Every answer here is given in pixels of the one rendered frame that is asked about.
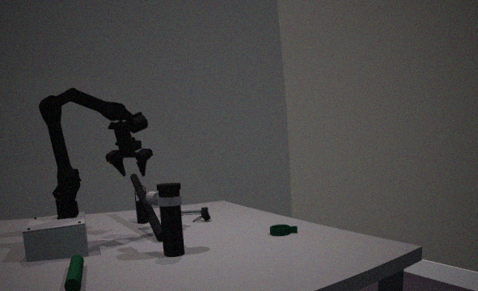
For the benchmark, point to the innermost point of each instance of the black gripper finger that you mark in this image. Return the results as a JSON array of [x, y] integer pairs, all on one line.
[[142, 167], [119, 166]]

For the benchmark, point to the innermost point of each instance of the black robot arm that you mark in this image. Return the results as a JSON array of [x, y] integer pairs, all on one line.
[[67, 177]]

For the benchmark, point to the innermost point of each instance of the grey cup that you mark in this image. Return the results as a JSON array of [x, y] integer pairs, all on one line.
[[153, 198]]

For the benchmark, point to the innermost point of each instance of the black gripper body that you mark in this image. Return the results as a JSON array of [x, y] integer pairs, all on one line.
[[127, 150]]

